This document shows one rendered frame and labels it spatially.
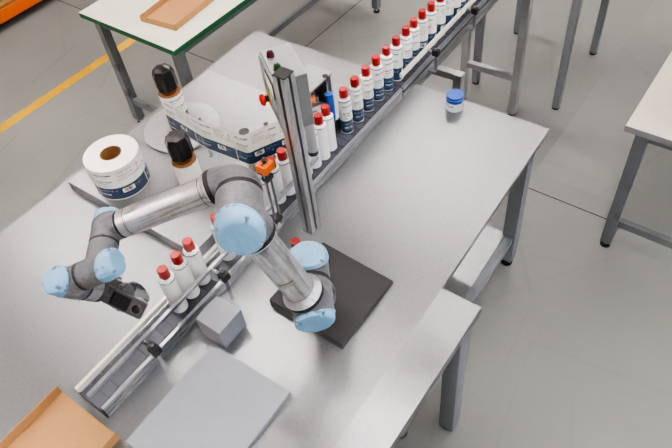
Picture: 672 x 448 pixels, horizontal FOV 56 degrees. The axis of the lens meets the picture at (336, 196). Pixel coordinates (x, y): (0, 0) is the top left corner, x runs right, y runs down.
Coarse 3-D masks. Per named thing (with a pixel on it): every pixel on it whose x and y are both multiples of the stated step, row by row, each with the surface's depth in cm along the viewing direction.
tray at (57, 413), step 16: (48, 400) 186; (64, 400) 187; (32, 416) 183; (48, 416) 184; (64, 416) 184; (80, 416) 184; (16, 432) 180; (32, 432) 182; (48, 432) 181; (64, 432) 181; (80, 432) 180; (96, 432) 180; (112, 432) 179
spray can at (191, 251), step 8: (184, 240) 192; (192, 240) 192; (184, 248) 193; (192, 248) 193; (184, 256) 195; (192, 256) 194; (200, 256) 196; (192, 264) 196; (200, 264) 198; (200, 272) 200; (208, 280) 205
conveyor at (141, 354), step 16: (384, 96) 262; (240, 256) 212; (208, 288) 204; (192, 304) 201; (176, 320) 197; (160, 336) 194; (144, 352) 191; (128, 368) 187; (112, 384) 184; (96, 400) 181
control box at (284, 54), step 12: (276, 48) 187; (288, 48) 187; (264, 60) 184; (276, 60) 183; (288, 60) 183; (300, 72) 178; (300, 84) 180; (300, 96) 183; (300, 108) 186; (312, 120) 190
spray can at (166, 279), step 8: (160, 272) 184; (168, 272) 186; (160, 280) 187; (168, 280) 187; (176, 280) 190; (168, 288) 188; (176, 288) 191; (168, 296) 192; (176, 296) 192; (184, 304) 197; (176, 312) 198
